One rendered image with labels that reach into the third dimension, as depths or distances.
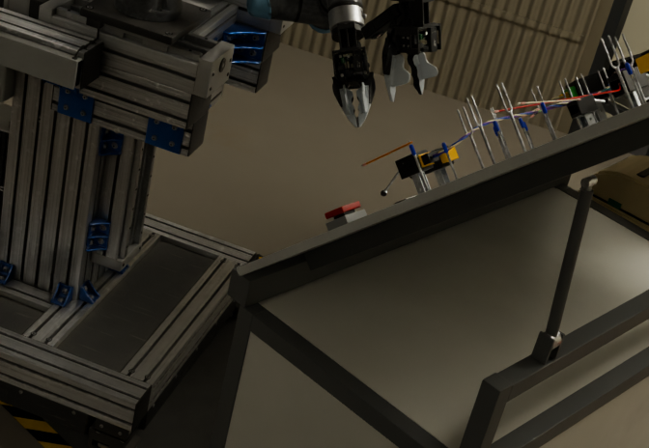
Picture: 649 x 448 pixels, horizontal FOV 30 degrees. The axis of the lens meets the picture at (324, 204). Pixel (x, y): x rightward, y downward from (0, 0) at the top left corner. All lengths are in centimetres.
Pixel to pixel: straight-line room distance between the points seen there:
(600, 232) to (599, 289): 29
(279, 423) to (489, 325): 49
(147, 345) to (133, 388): 19
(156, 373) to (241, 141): 188
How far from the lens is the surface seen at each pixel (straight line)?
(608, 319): 237
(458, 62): 569
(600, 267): 296
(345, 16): 257
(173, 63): 272
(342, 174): 479
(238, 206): 441
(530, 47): 561
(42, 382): 316
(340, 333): 243
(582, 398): 249
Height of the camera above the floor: 217
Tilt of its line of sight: 29 degrees down
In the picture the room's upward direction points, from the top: 14 degrees clockwise
